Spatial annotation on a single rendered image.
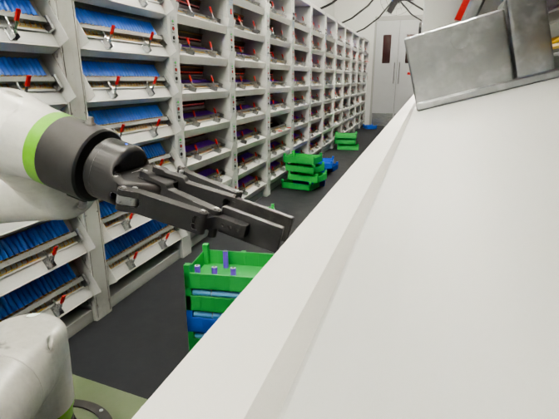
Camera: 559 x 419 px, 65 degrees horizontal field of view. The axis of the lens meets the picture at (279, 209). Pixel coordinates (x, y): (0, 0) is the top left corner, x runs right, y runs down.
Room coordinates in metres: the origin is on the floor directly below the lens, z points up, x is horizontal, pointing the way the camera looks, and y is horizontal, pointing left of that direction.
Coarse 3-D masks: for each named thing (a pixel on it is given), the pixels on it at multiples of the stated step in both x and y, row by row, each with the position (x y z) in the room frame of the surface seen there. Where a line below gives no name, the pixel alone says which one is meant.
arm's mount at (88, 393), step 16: (80, 384) 0.81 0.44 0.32; (96, 384) 0.81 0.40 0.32; (80, 400) 0.75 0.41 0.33; (96, 400) 0.76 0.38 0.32; (112, 400) 0.76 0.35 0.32; (128, 400) 0.76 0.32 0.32; (144, 400) 0.76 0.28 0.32; (80, 416) 0.71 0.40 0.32; (96, 416) 0.71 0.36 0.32; (112, 416) 0.71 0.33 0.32; (128, 416) 0.71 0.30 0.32
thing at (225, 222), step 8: (208, 216) 0.43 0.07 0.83; (216, 216) 0.43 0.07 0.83; (224, 216) 0.44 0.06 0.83; (200, 224) 0.42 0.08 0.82; (208, 224) 0.43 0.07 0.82; (216, 224) 0.43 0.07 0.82; (224, 224) 0.43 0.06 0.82; (232, 224) 0.43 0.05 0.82; (240, 224) 0.43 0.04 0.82; (248, 224) 0.43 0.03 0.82; (232, 232) 0.43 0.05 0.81; (240, 232) 0.43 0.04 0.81
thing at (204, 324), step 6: (186, 312) 1.27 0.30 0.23; (192, 312) 1.27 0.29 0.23; (192, 318) 1.27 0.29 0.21; (198, 318) 1.26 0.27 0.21; (204, 318) 1.26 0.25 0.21; (210, 318) 1.26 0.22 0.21; (192, 324) 1.27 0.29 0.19; (198, 324) 1.26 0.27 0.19; (204, 324) 1.26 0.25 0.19; (210, 324) 1.26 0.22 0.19; (192, 330) 1.27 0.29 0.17; (198, 330) 1.27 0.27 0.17; (204, 330) 1.26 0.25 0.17
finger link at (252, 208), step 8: (240, 200) 0.48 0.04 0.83; (248, 200) 0.48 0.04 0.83; (240, 208) 0.48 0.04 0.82; (248, 208) 0.47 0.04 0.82; (256, 208) 0.47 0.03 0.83; (264, 208) 0.47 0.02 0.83; (264, 216) 0.47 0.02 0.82; (272, 216) 0.47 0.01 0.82; (280, 216) 0.46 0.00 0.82; (288, 216) 0.46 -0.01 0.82; (280, 224) 0.46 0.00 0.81; (288, 224) 0.46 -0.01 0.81; (288, 232) 0.46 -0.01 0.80
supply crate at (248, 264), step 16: (208, 256) 1.45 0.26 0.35; (240, 256) 1.44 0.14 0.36; (256, 256) 1.43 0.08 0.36; (272, 256) 1.42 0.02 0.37; (192, 272) 1.34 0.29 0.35; (208, 272) 1.38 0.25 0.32; (224, 272) 1.38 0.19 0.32; (240, 272) 1.38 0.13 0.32; (256, 272) 1.38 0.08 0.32; (208, 288) 1.26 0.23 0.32; (224, 288) 1.25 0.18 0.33; (240, 288) 1.24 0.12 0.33
